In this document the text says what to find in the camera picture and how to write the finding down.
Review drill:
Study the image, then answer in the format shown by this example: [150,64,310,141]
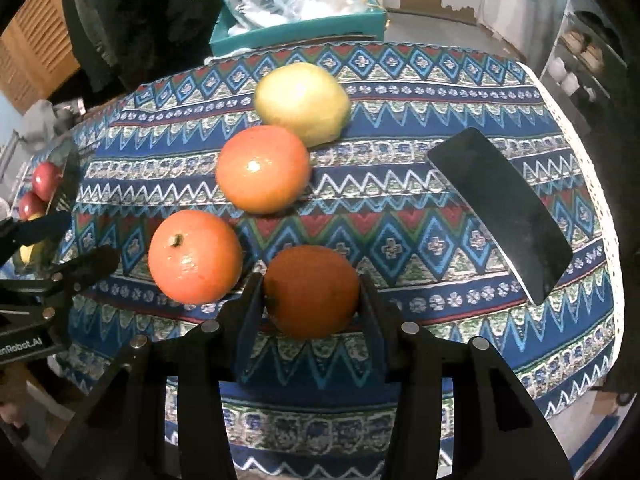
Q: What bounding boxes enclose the patterned blue tablecloth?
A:
[52,41,626,480]

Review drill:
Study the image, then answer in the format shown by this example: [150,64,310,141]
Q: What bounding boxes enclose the yellow-green fruit in plate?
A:
[18,212,44,264]

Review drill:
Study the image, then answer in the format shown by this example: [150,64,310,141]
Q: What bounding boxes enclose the red apple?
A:
[32,162,62,203]
[18,191,47,220]

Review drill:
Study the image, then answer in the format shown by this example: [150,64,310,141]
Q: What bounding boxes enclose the black smartphone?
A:
[427,128,573,306]

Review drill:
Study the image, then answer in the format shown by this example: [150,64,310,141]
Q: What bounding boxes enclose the glossy orange fruit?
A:
[215,126,311,216]

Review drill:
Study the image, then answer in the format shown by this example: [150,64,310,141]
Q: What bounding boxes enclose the wooden louvered door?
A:
[1,0,79,114]

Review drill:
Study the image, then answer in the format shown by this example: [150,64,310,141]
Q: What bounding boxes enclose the red apple lower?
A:
[18,191,47,220]

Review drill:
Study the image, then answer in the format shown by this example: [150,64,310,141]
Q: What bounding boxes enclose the shoe rack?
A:
[540,0,629,130]

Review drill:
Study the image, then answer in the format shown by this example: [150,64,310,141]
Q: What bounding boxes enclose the red apple upper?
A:
[32,162,62,203]

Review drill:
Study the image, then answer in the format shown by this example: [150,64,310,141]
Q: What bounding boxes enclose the dark glass fruit plate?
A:
[14,138,80,274]

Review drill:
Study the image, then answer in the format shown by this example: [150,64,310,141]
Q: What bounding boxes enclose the dark orange fruit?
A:
[264,245,359,340]

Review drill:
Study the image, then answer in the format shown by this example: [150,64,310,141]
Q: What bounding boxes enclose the hanging dark clothes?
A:
[62,0,224,94]

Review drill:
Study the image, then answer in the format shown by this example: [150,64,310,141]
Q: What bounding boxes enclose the teal plastic bin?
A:
[209,4,387,58]

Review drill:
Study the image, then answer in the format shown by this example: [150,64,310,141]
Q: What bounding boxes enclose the orange fruit with stem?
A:
[148,209,243,304]

